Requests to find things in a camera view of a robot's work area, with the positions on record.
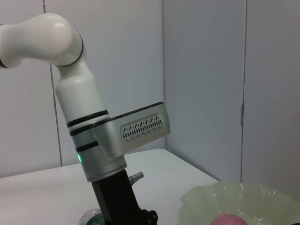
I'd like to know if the pink peach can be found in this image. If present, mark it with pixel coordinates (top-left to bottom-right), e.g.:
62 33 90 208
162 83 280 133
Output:
212 212 249 225

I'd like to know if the clear green-label water bottle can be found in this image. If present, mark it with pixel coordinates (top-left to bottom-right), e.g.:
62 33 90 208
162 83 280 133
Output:
79 208 106 225

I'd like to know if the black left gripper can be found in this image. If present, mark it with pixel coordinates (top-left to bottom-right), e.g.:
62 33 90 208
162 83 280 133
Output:
91 168 159 225

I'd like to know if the green glass fruit plate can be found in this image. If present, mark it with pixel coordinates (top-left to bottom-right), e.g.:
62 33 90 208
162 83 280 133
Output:
180 181 300 225

